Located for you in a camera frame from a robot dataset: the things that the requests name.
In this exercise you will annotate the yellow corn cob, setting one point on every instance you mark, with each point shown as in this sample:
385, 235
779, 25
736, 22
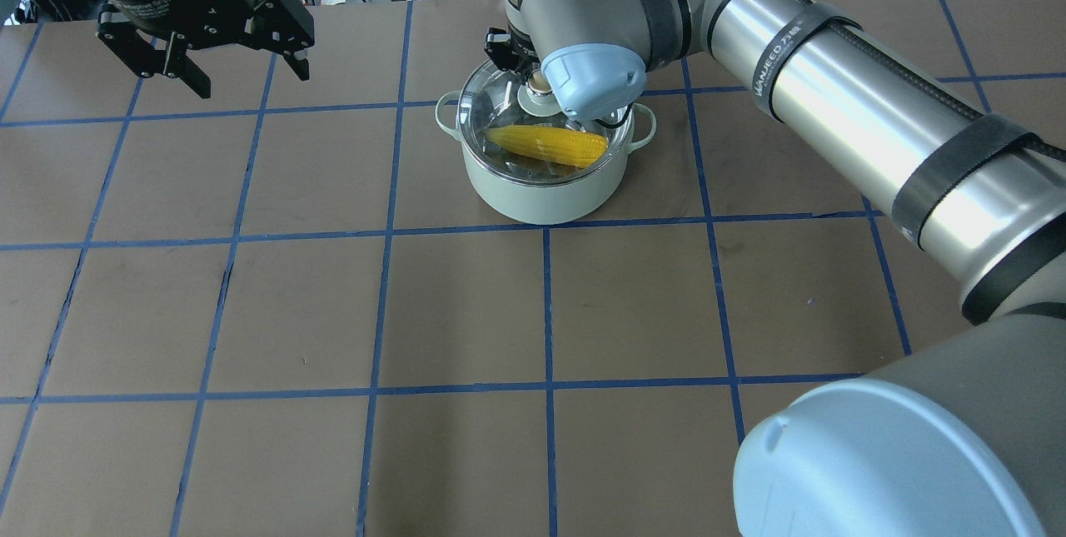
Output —
555, 145

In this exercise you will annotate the pale green cooking pot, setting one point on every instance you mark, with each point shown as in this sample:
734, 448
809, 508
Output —
559, 203

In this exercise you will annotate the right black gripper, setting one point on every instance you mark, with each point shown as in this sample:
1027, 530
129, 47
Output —
500, 49

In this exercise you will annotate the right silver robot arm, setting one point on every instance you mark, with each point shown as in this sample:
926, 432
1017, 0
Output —
965, 438

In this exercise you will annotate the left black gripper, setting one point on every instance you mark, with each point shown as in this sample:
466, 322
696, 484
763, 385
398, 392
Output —
163, 8

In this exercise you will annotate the glass pot lid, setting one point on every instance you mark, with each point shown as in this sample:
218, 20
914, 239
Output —
494, 98

